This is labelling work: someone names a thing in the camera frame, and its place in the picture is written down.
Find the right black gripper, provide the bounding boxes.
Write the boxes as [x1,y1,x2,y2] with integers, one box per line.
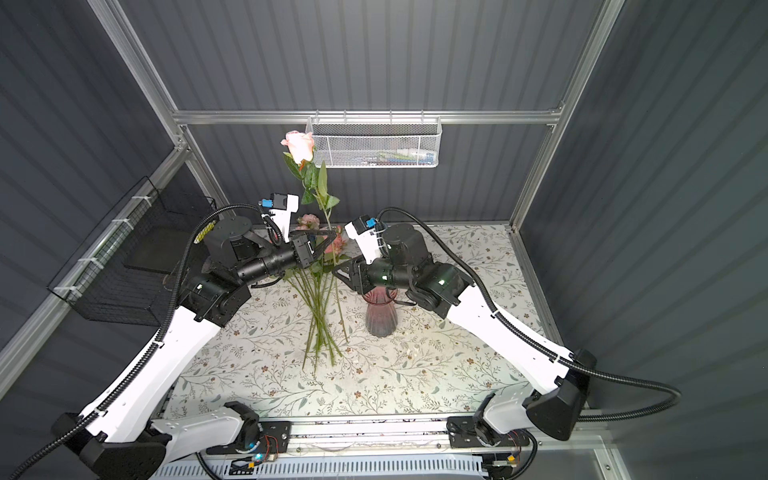
[331,250,413,295]

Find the pink red glass vase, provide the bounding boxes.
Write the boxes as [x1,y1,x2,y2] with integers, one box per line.
[364,286,398,338]

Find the pale pink rose stem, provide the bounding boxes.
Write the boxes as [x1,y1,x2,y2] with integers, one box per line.
[280,130,350,343]

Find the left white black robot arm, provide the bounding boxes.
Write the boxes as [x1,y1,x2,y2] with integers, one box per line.
[53,216,336,479]

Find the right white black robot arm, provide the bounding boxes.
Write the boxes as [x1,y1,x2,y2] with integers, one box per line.
[333,216,590,445]

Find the bunch of artificial flowers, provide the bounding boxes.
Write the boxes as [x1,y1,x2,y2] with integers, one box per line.
[281,213,352,373]

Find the floral patterned table mat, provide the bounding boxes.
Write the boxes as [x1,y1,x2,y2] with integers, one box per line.
[161,224,544,420]

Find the yellow green marker pen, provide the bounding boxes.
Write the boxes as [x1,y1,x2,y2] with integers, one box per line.
[193,220,216,244]

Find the tubes in white basket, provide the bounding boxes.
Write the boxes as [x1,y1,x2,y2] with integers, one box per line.
[360,148,438,167]

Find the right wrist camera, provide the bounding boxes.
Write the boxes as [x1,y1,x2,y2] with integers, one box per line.
[344,215,384,265]

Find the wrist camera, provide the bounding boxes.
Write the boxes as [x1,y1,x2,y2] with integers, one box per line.
[344,215,384,265]
[259,193,299,243]

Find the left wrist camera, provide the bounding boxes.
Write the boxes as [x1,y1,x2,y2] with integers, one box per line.
[259,193,299,243]

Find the white wire mesh basket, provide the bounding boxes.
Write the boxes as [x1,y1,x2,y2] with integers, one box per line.
[305,119,443,169]

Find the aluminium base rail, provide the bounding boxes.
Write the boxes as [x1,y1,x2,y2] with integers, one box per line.
[113,410,613,480]

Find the black wire mesh basket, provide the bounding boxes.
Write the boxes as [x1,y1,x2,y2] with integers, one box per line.
[48,170,217,327]

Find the left black corrugated cable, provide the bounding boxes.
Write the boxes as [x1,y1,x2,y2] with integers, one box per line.
[8,203,271,480]

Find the black corrugated cable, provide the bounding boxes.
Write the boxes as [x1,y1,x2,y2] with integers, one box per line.
[376,206,683,422]
[8,203,271,480]

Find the right black corrugated cable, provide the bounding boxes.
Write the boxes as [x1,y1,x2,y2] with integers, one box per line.
[376,206,683,422]

